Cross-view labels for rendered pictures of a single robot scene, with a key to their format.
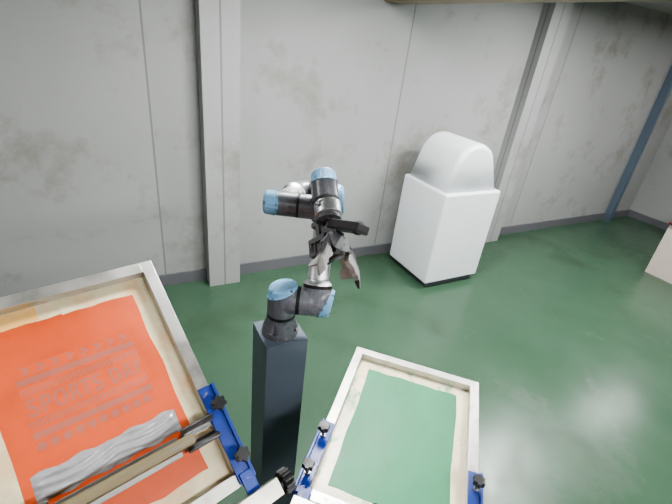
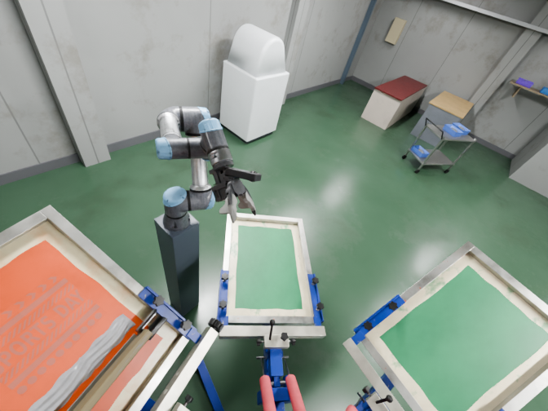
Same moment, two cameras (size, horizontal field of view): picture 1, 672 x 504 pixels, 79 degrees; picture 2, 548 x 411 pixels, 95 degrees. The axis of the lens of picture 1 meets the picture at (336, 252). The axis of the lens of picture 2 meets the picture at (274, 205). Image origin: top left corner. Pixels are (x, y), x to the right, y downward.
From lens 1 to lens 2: 43 cm
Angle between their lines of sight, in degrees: 30
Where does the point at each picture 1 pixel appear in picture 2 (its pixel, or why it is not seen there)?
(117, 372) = (63, 307)
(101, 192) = not seen: outside the picture
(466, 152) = (267, 44)
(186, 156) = (17, 51)
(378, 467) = (260, 287)
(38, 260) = not seen: outside the picture
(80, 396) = (37, 339)
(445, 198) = (255, 81)
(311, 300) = (199, 201)
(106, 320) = (30, 271)
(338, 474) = (239, 299)
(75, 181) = not seen: outside the picture
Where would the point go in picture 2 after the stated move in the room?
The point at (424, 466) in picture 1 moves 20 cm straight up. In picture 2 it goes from (284, 277) to (292, 262)
